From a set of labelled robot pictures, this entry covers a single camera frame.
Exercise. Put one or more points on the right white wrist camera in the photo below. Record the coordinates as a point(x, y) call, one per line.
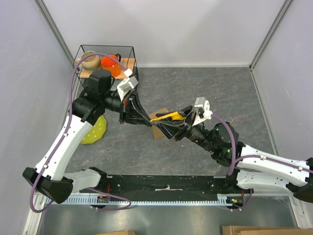
point(202, 111)

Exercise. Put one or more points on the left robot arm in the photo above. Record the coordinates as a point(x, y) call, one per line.
point(48, 177)

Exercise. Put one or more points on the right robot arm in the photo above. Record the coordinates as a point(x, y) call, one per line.
point(252, 168)

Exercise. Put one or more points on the black wire wooden shelf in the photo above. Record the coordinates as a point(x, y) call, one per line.
point(124, 58)

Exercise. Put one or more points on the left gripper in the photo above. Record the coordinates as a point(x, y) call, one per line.
point(124, 112)

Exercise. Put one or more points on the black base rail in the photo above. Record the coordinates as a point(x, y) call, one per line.
point(148, 188)

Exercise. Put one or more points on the beige ceramic mug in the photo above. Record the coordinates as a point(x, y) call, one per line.
point(91, 63)

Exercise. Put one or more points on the cardboard piece bottom centre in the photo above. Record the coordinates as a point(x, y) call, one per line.
point(124, 232)

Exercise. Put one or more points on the yellow utility knife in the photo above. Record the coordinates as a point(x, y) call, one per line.
point(154, 118)

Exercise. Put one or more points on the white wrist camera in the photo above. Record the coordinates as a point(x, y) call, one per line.
point(202, 111)
point(126, 85)

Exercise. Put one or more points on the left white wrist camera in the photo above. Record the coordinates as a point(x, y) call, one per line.
point(126, 85)

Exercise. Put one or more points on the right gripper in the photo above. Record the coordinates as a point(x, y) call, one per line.
point(170, 130)

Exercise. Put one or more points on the orange mug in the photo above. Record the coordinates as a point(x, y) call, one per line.
point(110, 65)

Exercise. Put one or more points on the yellow-green dotted plate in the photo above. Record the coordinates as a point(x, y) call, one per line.
point(96, 132)

